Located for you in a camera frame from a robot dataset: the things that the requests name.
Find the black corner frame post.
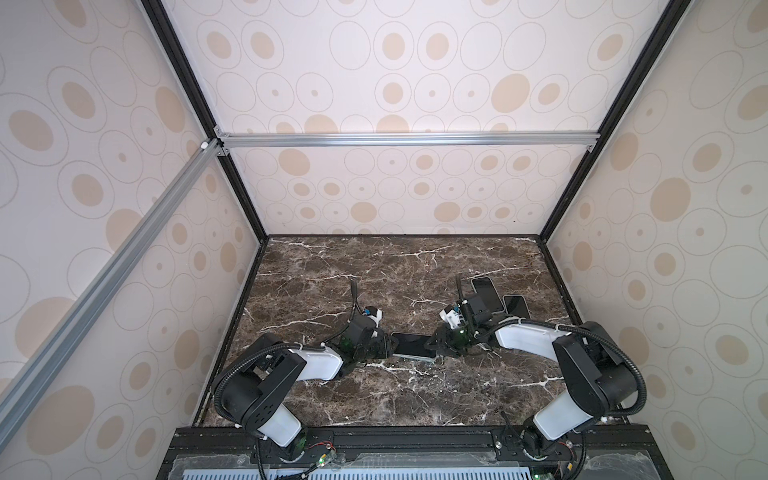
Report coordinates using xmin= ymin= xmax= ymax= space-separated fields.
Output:
xmin=140 ymin=0 xmax=269 ymax=243
xmin=539 ymin=0 xmax=691 ymax=246

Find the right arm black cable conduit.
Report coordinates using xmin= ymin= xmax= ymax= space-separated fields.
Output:
xmin=454 ymin=274 xmax=648 ymax=418

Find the aluminium rail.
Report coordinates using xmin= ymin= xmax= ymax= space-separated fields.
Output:
xmin=1 ymin=138 xmax=222 ymax=448
xmin=219 ymin=130 xmax=600 ymax=150

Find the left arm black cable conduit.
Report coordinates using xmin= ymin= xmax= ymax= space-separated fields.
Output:
xmin=211 ymin=277 xmax=364 ymax=427

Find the pink phone black screen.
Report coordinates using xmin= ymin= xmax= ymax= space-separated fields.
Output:
xmin=503 ymin=295 xmax=531 ymax=319

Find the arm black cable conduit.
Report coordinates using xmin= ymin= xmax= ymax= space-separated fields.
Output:
xmin=211 ymin=277 xmax=364 ymax=427
xmin=454 ymin=274 xmax=648 ymax=418

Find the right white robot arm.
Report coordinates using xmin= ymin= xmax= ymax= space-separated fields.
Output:
xmin=426 ymin=294 xmax=648 ymax=449

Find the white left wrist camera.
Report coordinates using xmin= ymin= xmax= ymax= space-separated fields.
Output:
xmin=363 ymin=306 xmax=383 ymax=327

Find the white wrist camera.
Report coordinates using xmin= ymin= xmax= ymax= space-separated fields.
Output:
xmin=439 ymin=305 xmax=464 ymax=330
xmin=363 ymin=306 xmax=383 ymax=327

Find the dark blue phone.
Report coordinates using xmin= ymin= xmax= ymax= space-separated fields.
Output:
xmin=471 ymin=276 xmax=505 ymax=313

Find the black corner frame post right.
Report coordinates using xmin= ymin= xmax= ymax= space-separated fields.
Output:
xmin=539 ymin=0 xmax=691 ymax=246

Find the black corner frame post left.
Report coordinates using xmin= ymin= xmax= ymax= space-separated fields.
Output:
xmin=140 ymin=0 xmax=269 ymax=243

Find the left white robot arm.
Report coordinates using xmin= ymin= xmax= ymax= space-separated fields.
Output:
xmin=212 ymin=308 xmax=399 ymax=449

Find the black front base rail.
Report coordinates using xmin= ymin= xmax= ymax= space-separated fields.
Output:
xmin=157 ymin=425 xmax=672 ymax=479

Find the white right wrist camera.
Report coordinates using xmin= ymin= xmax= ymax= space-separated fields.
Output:
xmin=439 ymin=305 xmax=464 ymax=330

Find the back aluminium rail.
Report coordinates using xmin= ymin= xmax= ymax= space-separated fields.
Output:
xmin=219 ymin=130 xmax=600 ymax=150

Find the left aluminium rail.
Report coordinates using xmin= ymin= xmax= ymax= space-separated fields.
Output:
xmin=1 ymin=138 xmax=222 ymax=448

